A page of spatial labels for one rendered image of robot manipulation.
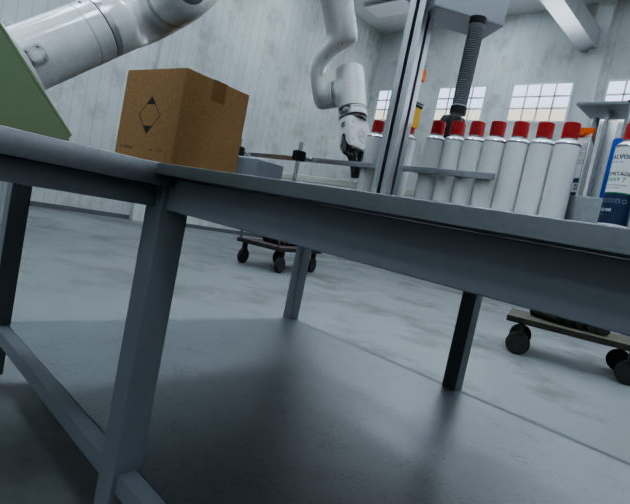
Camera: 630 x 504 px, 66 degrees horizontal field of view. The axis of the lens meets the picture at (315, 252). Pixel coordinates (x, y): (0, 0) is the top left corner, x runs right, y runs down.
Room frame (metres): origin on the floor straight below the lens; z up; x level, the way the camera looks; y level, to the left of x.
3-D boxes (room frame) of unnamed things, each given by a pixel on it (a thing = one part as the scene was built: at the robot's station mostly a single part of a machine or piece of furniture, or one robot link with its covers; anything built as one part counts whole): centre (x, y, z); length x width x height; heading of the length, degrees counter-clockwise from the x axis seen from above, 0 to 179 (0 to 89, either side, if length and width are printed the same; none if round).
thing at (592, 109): (1.07, -0.57, 1.14); 0.14 x 0.11 x 0.01; 46
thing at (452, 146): (1.21, -0.28, 0.98); 0.05 x 0.05 x 0.20
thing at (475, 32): (1.11, -0.25, 1.18); 0.04 x 0.04 x 0.21
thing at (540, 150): (1.07, -0.43, 0.98); 0.05 x 0.05 x 0.20
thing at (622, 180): (0.95, -0.55, 0.98); 0.05 x 0.05 x 0.20
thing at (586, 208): (1.07, -0.57, 1.01); 0.14 x 0.13 x 0.26; 46
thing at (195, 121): (1.55, 0.49, 0.99); 0.30 x 0.24 x 0.27; 53
